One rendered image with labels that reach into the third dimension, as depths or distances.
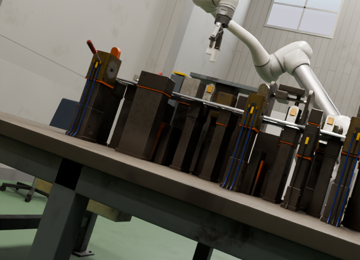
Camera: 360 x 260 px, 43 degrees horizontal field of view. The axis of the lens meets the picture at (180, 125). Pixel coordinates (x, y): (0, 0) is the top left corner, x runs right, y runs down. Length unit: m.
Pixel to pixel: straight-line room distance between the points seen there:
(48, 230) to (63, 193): 0.10
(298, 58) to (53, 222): 1.80
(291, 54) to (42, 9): 2.78
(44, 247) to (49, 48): 3.75
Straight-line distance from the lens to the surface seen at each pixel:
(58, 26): 4.94
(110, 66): 1.87
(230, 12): 2.34
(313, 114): 1.99
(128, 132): 1.76
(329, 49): 9.65
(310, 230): 0.99
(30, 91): 4.79
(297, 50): 2.69
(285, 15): 10.00
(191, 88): 2.05
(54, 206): 1.26
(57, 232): 1.26
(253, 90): 2.13
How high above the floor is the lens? 0.75
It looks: 4 degrees up
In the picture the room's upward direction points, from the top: 18 degrees clockwise
